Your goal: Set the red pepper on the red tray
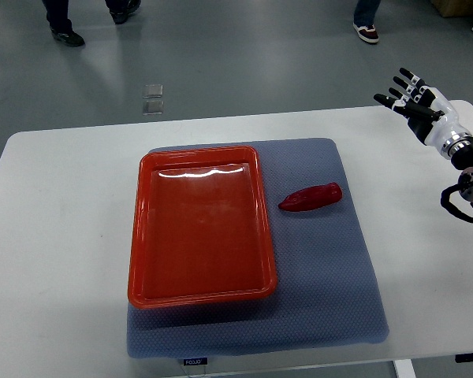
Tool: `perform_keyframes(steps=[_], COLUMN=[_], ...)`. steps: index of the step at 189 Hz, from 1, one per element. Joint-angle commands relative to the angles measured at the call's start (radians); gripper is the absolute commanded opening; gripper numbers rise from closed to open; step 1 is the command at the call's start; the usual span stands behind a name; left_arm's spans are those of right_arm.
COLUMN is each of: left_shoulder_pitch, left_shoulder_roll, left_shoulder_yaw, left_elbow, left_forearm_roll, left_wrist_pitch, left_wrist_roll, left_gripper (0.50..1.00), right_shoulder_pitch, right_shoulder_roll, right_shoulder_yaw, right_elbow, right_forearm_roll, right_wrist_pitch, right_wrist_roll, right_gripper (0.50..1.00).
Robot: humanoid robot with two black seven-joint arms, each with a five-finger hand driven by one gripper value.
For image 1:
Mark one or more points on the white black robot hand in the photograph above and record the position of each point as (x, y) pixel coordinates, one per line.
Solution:
(429, 114)

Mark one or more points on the red pepper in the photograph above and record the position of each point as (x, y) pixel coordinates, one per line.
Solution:
(311, 198)

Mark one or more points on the red plastic tray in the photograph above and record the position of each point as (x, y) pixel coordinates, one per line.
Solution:
(201, 233)

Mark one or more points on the red white sneaker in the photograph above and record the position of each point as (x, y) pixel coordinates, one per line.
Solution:
(363, 20)

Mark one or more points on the cardboard box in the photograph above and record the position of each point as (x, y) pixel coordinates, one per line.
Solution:
(453, 8)

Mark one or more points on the blue-grey textured mat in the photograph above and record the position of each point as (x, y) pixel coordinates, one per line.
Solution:
(326, 294)

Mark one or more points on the black table control panel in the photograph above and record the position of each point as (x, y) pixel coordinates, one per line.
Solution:
(464, 358)

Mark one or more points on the white table leg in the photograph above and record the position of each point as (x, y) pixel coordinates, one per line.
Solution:
(404, 368)

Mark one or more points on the lower metal floor plate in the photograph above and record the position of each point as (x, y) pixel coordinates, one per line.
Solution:
(152, 107)

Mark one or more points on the metal floor plate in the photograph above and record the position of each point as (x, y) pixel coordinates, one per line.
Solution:
(152, 107)
(152, 91)

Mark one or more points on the upper metal floor plate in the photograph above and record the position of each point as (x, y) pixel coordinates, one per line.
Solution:
(152, 91)

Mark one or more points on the person black shoe right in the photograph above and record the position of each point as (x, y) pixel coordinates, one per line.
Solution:
(121, 10)

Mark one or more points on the person black shoe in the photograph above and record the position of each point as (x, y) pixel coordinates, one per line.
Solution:
(121, 10)
(57, 14)

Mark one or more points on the black label tag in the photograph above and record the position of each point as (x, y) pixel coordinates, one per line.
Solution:
(195, 361)

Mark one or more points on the person black shoe left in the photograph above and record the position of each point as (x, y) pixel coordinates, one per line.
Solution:
(57, 14)

